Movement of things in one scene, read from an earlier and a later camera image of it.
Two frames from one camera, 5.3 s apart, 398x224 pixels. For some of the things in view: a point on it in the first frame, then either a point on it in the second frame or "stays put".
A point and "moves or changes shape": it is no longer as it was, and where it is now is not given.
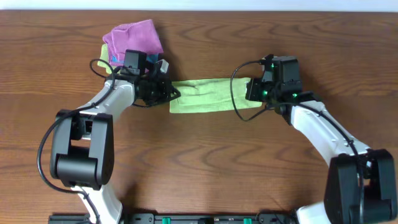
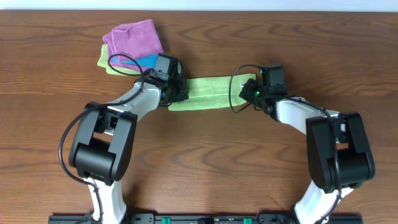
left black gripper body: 168,91 to 181,88
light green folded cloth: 104,55 stays put
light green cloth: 211,95 moves or changes shape
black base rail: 182,218 stays put
